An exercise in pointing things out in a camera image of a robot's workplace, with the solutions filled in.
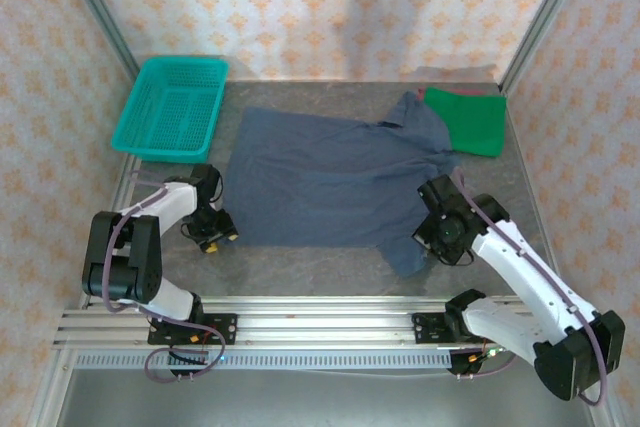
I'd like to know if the blue t-shirt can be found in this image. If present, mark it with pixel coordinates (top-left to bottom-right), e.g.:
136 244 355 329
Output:
222 90 464 280

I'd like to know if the green folded t-shirt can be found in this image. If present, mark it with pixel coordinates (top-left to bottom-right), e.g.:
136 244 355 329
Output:
424 86 508 159

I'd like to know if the teal plastic mesh basket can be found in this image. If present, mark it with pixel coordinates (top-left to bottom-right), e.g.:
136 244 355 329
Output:
109 56 231 166

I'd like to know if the red folded t-shirt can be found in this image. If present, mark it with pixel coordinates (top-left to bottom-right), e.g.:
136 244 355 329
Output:
416 87 486 103

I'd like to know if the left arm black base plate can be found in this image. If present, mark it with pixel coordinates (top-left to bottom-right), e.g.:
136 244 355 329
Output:
148 313 238 347

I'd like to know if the aluminium table side rail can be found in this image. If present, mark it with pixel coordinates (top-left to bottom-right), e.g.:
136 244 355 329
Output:
502 89 627 427
27 154 144 427

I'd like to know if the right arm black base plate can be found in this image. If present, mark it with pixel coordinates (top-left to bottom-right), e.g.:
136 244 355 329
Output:
410 311 469 346

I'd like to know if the aluminium mounting rail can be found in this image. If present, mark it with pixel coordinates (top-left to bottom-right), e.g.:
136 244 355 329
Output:
52 296 600 351

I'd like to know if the grey slotted cable duct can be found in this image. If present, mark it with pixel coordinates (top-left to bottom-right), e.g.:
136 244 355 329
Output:
74 350 454 371

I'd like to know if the aluminium frame post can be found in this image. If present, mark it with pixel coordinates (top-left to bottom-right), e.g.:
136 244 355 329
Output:
498 0 595 94
52 0 142 82

